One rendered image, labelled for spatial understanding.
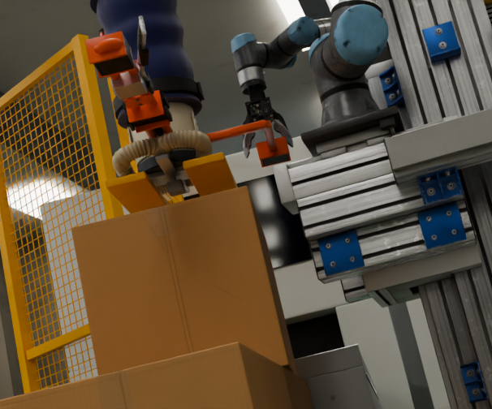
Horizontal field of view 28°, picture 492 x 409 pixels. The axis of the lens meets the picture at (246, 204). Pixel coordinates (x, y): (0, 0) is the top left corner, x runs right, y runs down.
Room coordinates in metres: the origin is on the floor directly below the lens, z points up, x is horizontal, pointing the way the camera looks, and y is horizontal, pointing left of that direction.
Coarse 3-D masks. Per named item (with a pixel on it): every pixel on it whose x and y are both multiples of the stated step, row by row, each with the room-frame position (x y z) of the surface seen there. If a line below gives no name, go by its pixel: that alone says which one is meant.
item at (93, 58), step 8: (120, 32) 1.73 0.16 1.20; (88, 40) 1.74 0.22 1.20; (96, 40) 1.74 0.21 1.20; (88, 48) 1.74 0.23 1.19; (120, 48) 1.73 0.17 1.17; (128, 48) 1.78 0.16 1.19; (88, 56) 1.74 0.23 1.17; (96, 56) 1.74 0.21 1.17; (104, 56) 1.74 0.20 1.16; (112, 56) 1.74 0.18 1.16; (120, 56) 1.74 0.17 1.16; (128, 56) 1.76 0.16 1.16; (96, 64) 1.75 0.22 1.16; (104, 64) 1.76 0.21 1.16; (112, 64) 1.77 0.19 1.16; (120, 64) 1.78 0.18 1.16; (128, 64) 1.78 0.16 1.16; (104, 72) 1.80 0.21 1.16; (112, 72) 1.80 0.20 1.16; (120, 72) 1.81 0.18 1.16
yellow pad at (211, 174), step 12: (216, 156) 2.20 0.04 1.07; (192, 168) 2.22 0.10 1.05; (204, 168) 2.24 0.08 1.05; (216, 168) 2.26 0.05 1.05; (228, 168) 2.29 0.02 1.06; (192, 180) 2.32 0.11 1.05; (204, 180) 2.34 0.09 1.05; (216, 180) 2.36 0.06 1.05; (228, 180) 2.39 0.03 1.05; (204, 192) 2.45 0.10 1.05; (216, 192) 2.48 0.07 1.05
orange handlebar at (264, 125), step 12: (96, 48) 1.73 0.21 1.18; (108, 48) 1.72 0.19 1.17; (132, 72) 1.86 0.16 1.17; (144, 96) 1.99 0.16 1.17; (132, 108) 2.06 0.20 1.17; (264, 120) 2.40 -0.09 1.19; (168, 132) 2.27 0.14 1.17; (216, 132) 2.40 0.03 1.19; (228, 132) 2.40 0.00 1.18; (240, 132) 2.40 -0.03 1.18
